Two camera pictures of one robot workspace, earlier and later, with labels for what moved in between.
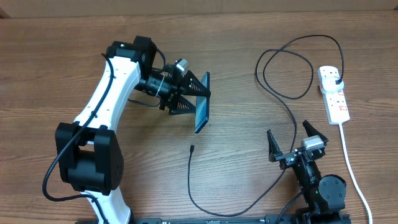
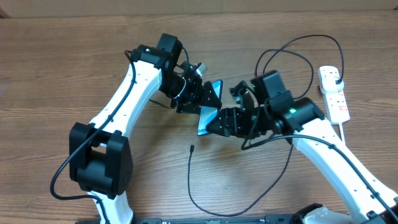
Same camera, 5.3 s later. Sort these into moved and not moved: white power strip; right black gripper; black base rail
Moved: right black gripper
Not moved: white power strip; black base rail
